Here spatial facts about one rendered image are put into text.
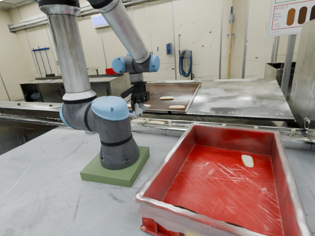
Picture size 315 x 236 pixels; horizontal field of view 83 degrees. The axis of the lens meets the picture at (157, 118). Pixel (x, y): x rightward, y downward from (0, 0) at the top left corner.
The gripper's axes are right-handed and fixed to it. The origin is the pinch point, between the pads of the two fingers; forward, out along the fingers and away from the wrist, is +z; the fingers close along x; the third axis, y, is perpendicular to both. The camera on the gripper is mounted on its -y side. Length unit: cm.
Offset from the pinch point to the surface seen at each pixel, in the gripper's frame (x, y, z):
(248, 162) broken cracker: -24, 58, 6
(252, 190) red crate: -37, 59, 7
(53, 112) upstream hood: -9, -61, -2
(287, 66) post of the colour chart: 79, 86, -17
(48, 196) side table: -59, 0, 7
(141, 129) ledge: -8.9, 7.0, 4.3
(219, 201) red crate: -45, 50, 7
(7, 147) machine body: -10, -139, 37
